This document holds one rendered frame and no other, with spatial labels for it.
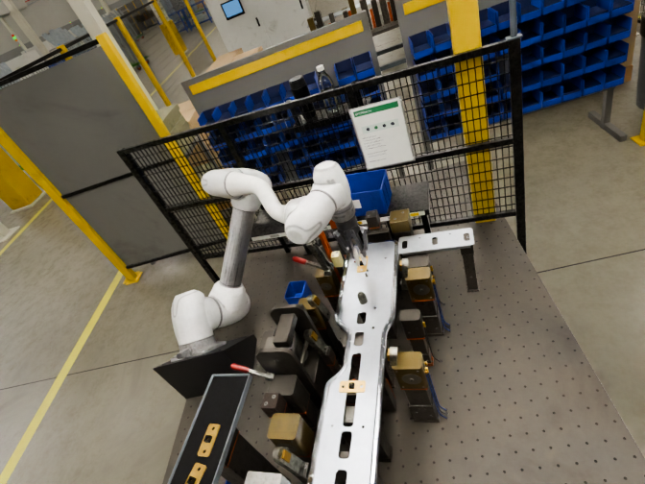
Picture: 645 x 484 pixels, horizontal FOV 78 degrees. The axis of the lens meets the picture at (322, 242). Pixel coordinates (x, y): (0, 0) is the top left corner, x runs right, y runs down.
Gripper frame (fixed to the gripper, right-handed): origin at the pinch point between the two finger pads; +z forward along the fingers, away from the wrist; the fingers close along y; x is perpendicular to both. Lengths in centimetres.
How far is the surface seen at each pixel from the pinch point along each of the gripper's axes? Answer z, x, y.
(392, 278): 10.5, -2.9, 10.1
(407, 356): 6.0, -39.4, 17.6
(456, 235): 10.5, 16.7, 34.7
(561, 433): 40, -46, 58
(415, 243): 10.5, 15.3, 18.6
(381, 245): 10.6, 16.8, 4.6
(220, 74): -35, 185, -123
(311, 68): -16, 198, -56
